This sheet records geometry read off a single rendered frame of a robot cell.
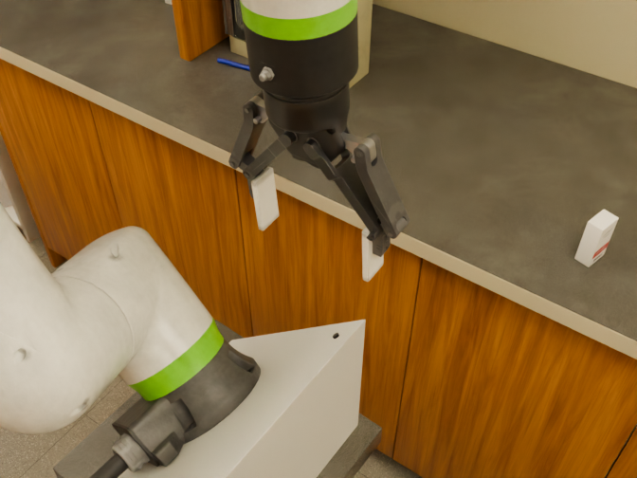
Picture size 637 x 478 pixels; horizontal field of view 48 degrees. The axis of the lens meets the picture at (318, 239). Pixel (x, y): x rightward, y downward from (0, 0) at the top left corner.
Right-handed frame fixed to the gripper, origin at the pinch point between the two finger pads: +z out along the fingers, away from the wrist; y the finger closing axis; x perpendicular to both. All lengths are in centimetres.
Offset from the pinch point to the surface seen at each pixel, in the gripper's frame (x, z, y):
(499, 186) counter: -59, 39, 3
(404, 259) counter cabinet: -40, 47, 12
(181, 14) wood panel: -59, 24, 81
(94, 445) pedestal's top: 22.5, 34.5, 24.3
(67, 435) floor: 5, 127, 93
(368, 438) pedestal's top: -0.2, 36.6, -5.8
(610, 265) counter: -52, 39, -22
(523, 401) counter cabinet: -40, 72, -16
